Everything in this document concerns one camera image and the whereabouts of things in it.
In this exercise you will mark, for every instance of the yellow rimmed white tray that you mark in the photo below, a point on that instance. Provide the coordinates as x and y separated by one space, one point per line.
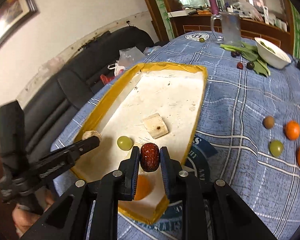
152 102

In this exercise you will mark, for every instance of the white bowl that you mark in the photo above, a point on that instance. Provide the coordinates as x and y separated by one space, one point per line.
272 54

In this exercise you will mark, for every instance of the orange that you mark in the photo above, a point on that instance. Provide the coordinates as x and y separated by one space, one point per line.
144 188

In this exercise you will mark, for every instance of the clear plastic bag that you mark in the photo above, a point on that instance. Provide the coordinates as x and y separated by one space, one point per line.
132 55

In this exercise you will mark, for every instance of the wooden sideboard counter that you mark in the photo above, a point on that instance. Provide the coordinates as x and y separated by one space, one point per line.
249 28

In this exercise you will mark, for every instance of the framed wall picture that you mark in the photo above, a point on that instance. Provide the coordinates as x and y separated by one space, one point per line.
13 14

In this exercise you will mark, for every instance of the red plastic bag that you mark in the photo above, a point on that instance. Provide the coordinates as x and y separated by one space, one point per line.
106 79

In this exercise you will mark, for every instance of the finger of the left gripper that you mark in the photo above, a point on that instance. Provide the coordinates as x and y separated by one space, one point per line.
61 160

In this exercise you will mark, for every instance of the brown kiwi fruit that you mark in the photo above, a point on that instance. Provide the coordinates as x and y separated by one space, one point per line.
269 122

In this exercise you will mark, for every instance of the clear glass mug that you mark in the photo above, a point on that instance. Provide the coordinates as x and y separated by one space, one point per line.
227 28

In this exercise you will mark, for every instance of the person left hand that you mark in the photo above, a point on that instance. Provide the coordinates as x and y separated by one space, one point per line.
22 219

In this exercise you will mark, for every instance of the blue plaid tablecloth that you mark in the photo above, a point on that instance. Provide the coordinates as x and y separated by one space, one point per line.
230 140

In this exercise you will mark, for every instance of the red fruit by leaves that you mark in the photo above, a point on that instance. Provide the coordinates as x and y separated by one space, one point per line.
239 65

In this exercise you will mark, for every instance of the small white sugarcane piece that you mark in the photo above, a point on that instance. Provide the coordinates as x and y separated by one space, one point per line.
89 134

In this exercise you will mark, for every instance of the black sofa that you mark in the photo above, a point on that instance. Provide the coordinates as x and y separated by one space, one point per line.
65 93

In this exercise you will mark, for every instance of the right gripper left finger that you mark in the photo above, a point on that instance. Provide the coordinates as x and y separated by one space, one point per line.
89 210

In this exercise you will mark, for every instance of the green leafy vegetable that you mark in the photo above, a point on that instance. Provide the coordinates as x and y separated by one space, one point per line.
249 53

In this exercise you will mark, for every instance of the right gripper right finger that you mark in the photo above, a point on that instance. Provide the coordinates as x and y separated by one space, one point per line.
210 210

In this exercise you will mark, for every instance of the purple thermos bottle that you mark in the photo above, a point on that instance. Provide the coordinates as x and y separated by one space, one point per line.
214 7

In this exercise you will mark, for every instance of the small green grape far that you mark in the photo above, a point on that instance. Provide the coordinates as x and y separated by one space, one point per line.
202 40

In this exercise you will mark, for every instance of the small dark plum by leaves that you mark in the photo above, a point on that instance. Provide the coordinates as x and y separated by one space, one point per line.
250 65

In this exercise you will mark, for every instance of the small dark cherry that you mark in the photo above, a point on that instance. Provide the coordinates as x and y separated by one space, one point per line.
233 54

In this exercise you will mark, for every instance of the red jujube date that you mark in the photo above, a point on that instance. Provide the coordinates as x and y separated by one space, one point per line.
149 157

